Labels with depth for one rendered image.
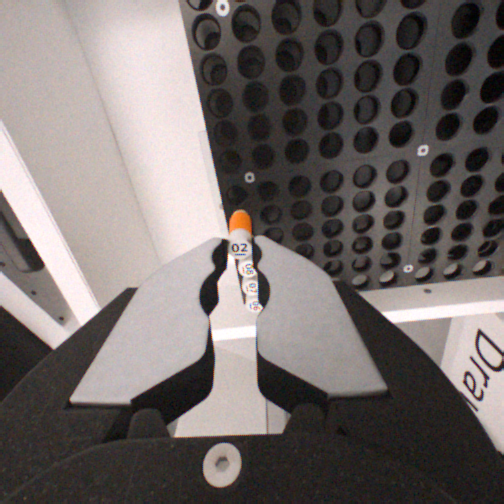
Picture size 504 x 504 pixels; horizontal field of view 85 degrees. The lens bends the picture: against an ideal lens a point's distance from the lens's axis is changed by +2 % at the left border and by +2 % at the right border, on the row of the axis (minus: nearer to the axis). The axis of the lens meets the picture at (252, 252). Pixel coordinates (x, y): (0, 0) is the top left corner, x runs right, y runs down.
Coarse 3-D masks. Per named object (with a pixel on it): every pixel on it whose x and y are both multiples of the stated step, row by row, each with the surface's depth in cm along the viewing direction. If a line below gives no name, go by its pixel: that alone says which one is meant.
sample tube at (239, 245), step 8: (232, 216) 16; (240, 216) 15; (248, 216) 16; (232, 224) 15; (240, 224) 14; (248, 224) 15; (232, 232) 14; (240, 232) 13; (248, 232) 14; (232, 240) 13; (240, 240) 13; (248, 240) 13; (232, 248) 13; (240, 248) 13; (248, 248) 13; (232, 256) 13; (240, 256) 13
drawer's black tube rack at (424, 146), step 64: (192, 0) 14; (256, 0) 12; (320, 0) 14; (384, 0) 12; (448, 0) 12; (256, 64) 16; (320, 64) 13; (384, 64) 13; (448, 64) 15; (256, 128) 17; (320, 128) 14; (384, 128) 14; (448, 128) 17; (256, 192) 16; (320, 192) 16; (384, 192) 16; (448, 192) 16; (320, 256) 18; (384, 256) 21; (448, 256) 21
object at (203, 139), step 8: (200, 136) 19; (200, 144) 20; (208, 144) 19; (208, 152) 20; (208, 160) 20; (208, 168) 20; (208, 176) 21; (216, 184) 21; (216, 192) 21; (216, 200) 21; (216, 208) 22; (224, 216) 22; (224, 224) 22; (224, 232) 23; (232, 264) 24
